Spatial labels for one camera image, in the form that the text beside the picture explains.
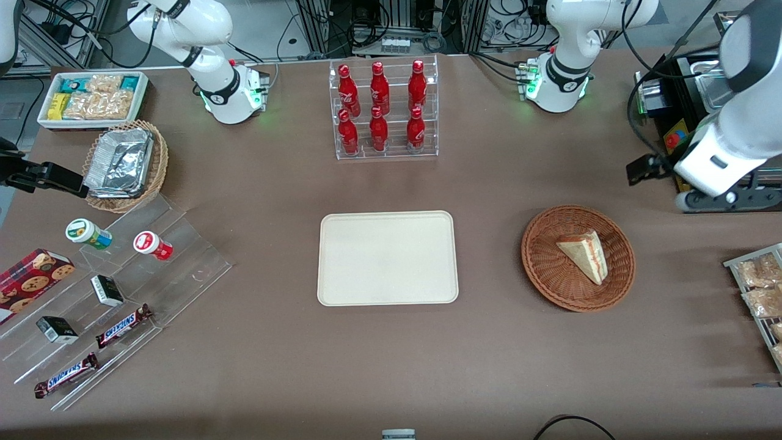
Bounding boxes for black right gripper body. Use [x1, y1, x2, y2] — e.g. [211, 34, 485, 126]
[0, 138, 28, 189]

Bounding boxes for triangular sandwich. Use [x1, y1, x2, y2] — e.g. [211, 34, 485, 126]
[556, 230, 609, 286]

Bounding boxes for aluminium foil tray stack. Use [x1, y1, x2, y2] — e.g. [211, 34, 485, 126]
[84, 128, 155, 199]

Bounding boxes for light tan wicker basket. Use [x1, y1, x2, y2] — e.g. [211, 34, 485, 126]
[82, 120, 169, 214]

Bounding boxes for dark brown wicker basket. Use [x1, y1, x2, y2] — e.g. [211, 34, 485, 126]
[521, 205, 636, 313]

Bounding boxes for beige plastic tray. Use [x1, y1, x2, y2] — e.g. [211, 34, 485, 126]
[317, 211, 459, 306]

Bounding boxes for green lid snack cup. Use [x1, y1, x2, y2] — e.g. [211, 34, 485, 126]
[65, 218, 113, 251]

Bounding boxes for white plastic snack bin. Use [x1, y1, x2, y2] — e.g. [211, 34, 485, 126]
[37, 71, 150, 131]

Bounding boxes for clear cracker bag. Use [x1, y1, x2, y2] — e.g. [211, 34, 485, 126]
[63, 92, 101, 120]
[86, 75, 125, 94]
[98, 89, 134, 119]

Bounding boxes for black food warmer machine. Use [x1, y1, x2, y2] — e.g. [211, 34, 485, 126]
[634, 52, 782, 215]

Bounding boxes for stainless steel pan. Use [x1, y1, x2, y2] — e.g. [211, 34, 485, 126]
[687, 58, 731, 114]

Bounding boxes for red chocolate cookie box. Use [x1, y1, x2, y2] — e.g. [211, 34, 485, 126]
[0, 248, 76, 326]

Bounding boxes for red lid snack cup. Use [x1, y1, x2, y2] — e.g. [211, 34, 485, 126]
[133, 231, 174, 262]

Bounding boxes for small black carton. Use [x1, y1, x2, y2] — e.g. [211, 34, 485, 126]
[90, 274, 125, 307]
[36, 315, 79, 345]

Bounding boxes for clear acrylic stepped shelf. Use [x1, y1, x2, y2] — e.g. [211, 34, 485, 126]
[0, 192, 233, 411]

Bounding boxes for Snickers chocolate bar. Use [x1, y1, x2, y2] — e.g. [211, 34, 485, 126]
[95, 304, 153, 350]
[34, 353, 100, 399]

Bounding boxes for red cola bottle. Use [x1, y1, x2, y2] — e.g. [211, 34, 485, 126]
[369, 106, 389, 152]
[408, 59, 428, 112]
[338, 64, 361, 118]
[338, 109, 360, 155]
[370, 61, 390, 116]
[406, 106, 426, 152]

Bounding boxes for clear acrylic bottle rack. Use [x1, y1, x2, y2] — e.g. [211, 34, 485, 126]
[329, 54, 439, 161]

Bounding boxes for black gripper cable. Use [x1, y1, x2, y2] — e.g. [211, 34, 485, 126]
[626, 0, 722, 166]

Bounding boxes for grey wire tray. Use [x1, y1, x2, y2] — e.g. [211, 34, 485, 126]
[723, 243, 782, 373]

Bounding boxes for black looped cable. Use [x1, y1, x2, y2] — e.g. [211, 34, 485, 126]
[533, 416, 618, 440]

